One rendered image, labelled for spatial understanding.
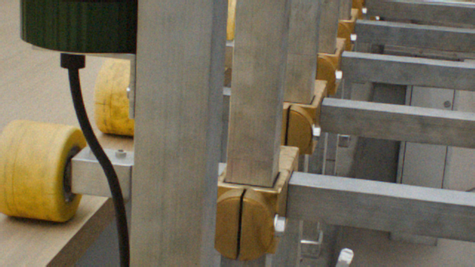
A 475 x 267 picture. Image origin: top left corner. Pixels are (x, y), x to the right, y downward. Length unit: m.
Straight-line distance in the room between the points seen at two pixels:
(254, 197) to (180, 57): 0.27
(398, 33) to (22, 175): 0.82
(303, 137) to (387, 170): 2.33
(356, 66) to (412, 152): 1.88
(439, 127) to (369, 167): 2.27
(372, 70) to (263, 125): 0.55
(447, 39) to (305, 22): 0.57
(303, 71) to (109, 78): 0.21
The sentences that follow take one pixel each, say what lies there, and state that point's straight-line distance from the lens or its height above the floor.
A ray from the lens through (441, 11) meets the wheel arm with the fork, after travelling 1.73.
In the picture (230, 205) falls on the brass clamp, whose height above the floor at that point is 0.96.
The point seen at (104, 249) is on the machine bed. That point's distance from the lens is 1.10.
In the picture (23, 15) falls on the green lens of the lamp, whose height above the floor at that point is 1.13.
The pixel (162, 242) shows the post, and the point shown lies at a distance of 0.47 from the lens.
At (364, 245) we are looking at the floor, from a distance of 3.15.
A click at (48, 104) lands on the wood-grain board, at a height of 0.90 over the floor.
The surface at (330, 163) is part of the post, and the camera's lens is 1.50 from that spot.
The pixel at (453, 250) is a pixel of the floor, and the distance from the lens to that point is 3.21.
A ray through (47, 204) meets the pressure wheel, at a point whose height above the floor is 0.93.
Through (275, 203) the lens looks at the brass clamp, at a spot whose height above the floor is 0.96.
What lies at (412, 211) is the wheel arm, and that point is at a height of 0.95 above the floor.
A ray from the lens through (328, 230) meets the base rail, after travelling 1.37.
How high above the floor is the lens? 1.21
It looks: 17 degrees down
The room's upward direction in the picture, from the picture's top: 4 degrees clockwise
